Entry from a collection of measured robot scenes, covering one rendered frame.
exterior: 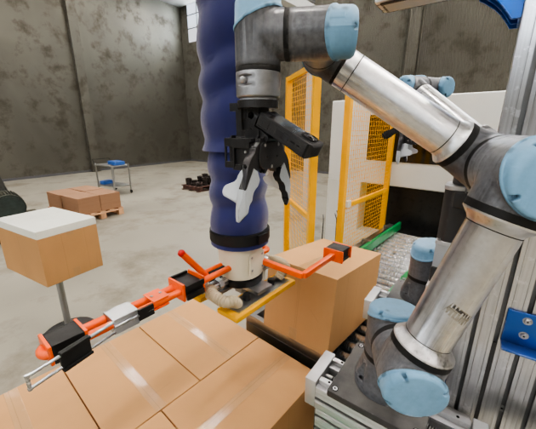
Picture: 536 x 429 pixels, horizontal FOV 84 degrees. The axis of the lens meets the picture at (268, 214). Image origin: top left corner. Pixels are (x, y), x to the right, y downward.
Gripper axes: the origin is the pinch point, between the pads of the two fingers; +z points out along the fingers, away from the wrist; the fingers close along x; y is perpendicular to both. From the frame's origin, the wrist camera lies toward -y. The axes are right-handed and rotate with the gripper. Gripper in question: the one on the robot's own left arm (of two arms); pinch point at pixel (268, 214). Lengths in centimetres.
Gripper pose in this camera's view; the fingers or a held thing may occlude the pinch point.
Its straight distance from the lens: 56.0
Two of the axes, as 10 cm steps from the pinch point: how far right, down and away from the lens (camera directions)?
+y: -8.1, -1.7, 5.6
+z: 0.0, 9.6, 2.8
